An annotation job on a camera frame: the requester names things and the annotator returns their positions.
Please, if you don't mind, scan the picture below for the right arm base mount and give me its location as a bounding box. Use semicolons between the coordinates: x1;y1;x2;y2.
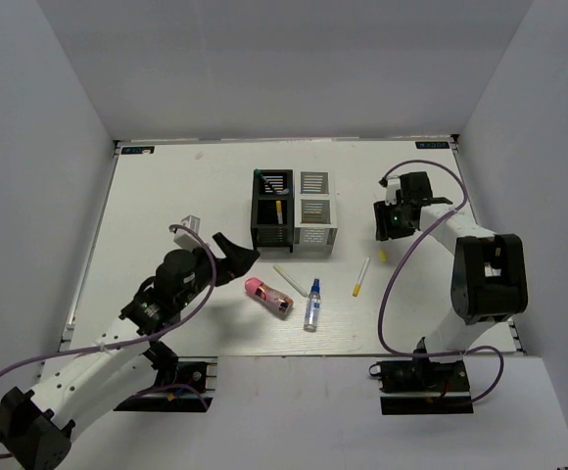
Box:
368;359;473;416

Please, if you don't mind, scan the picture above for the black slotted pen holder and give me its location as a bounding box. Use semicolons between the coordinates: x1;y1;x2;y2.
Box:
250;169;295;253

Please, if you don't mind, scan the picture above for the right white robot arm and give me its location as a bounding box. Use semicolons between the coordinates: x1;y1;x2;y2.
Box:
374;171;528;391

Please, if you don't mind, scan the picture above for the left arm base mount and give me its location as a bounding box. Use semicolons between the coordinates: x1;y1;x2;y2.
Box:
114;357;218;413

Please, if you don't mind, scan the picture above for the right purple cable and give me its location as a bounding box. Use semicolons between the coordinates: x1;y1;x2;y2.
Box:
376;159;505;403

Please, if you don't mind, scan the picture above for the pink cap candy tube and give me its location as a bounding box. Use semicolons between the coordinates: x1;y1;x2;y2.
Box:
244;277;294;319

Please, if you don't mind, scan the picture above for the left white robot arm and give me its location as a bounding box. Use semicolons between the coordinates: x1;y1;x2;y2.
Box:
0;233;260;469

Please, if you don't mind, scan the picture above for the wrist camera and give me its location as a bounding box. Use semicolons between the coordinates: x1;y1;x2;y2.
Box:
379;175;402;206
168;214;201;251

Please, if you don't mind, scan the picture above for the white marker yellow cap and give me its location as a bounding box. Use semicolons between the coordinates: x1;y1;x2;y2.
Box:
275;200;284;225

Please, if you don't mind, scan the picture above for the green gel pen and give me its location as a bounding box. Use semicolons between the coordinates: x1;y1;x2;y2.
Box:
254;168;278;194

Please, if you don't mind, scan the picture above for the blue spray bottle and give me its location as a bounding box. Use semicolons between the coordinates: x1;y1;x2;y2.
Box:
304;278;321;333

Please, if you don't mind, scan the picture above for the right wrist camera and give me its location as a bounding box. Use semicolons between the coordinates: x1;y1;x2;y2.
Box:
379;175;402;206

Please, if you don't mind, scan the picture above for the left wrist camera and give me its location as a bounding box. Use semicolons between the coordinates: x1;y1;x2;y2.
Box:
168;214;201;251

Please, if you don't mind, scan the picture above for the white slotted pen holder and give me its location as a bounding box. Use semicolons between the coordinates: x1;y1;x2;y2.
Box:
293;170;338;256

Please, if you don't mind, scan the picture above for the purple cable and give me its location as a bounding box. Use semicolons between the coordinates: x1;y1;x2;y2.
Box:
0;223;216;460
376;159;505;403

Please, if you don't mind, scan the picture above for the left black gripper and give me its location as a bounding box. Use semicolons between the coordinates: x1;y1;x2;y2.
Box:
177;233;260;309

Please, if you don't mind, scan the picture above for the pale yellow cap marker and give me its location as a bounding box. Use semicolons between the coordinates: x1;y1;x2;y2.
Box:
272;264;308;298

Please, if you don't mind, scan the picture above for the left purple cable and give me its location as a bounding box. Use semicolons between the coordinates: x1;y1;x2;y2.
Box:
0;223;216;460

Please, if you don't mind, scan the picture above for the left corner label sticker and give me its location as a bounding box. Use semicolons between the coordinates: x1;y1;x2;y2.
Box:
120;146;155;155

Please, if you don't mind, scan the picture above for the right corner label sticker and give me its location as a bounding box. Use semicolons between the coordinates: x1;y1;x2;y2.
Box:
414;141;450;150

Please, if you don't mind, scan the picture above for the corner label sticker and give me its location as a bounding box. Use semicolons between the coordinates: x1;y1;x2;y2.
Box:
120;146;155;155
414;141;450;150

